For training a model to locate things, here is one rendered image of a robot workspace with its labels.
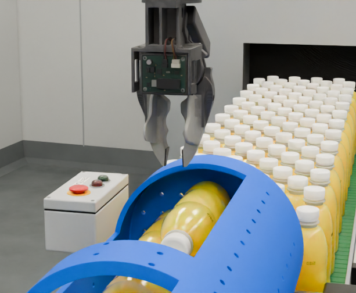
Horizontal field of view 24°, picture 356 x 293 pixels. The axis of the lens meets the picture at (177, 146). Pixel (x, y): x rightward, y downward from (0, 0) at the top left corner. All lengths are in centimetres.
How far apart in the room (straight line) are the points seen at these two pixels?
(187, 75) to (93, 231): 62
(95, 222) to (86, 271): 65
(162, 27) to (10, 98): 523
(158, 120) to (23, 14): 519
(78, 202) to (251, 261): 59
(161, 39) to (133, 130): 498
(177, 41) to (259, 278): 29
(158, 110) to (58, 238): 58
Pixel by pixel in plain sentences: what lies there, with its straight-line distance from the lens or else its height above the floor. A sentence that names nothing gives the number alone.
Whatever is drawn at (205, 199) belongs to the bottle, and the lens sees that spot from 119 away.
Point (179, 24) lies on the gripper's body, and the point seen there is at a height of 146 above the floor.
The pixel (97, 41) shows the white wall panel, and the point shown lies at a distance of 595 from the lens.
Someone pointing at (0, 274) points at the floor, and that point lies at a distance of 423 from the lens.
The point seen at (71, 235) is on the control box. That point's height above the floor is 103.
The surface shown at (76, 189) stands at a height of 111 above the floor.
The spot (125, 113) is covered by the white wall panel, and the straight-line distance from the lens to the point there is 594.
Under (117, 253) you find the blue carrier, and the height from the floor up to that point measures 123.
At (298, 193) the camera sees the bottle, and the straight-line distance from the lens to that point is 163.
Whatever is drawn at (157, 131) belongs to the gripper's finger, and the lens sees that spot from 104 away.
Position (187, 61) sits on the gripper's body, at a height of 142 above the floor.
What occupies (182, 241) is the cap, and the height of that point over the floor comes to 118.
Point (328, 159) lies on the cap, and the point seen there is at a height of 111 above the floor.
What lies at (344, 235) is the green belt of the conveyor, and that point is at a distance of 198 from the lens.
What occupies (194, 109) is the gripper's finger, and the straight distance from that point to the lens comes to 102.
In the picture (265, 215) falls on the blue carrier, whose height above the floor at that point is 119.
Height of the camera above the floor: 154
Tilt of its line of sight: 13 degrees down
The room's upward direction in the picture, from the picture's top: straight up
